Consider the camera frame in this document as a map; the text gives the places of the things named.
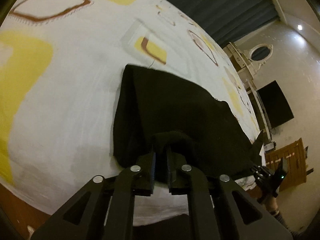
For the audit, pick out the white patterned bed sheet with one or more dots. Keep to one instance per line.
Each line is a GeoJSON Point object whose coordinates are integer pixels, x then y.
{"type": "Point", "coordinates": [61, 68]}

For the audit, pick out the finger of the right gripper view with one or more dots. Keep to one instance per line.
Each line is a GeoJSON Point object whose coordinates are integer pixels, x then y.
{"type": "Point", "coordinates": [257, 146]}

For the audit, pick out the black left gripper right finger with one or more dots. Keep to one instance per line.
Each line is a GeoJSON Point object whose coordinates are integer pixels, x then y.
{"type": "Point", "coordinates": [218, 207]}

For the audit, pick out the person's right hand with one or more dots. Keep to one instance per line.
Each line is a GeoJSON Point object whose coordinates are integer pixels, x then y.
{"type": "Point", "coordinates": [272, 207]}

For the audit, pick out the black wall television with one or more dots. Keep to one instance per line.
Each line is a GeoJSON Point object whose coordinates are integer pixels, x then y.
{"type": "Point", "coordinates": [276, 105]}

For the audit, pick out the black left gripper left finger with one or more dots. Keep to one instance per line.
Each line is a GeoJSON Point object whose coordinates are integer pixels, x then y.
{"type": "Point", "coordinates": [103, 208]}

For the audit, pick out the dark teal curtain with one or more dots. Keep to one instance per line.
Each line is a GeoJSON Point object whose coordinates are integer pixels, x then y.
{"type": "Point", "coordinates": [228, 20]}

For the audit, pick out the brown wooden cabinet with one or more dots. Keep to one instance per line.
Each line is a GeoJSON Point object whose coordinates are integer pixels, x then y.
{"type": "Point", "coordinates": [295, 155]}

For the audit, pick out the black pants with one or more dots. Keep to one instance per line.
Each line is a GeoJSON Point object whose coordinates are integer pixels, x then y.
{"type": "Point", "coordinates": [161, 113]}

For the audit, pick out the white vanity with oval mirror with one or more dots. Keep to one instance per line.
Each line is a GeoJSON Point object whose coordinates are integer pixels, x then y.
{"type": "Point", "coordinates": [247, 64]}

